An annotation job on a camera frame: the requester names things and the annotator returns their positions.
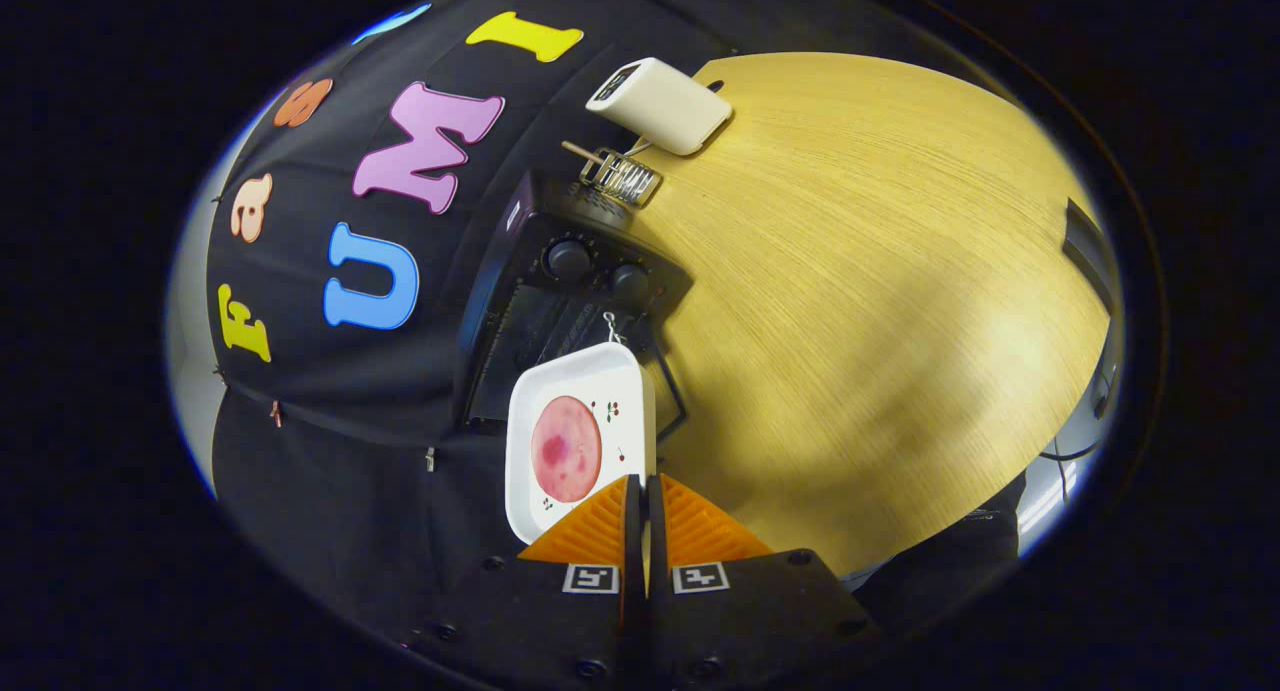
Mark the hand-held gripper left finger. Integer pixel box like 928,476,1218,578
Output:
400,474,646,687

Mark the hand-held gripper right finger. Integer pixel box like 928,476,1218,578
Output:
645,474,886,687

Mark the round pink ham slice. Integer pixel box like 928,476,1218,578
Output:
530,396,603,503

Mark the white square plate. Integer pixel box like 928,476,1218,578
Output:
505,342,658,545

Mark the black toaster oven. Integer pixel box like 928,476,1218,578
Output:
455,171,693,442

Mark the white bread toaster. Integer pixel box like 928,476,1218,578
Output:
586,57,734,157

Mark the small wire basket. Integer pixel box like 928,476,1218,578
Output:
578,147,664,209

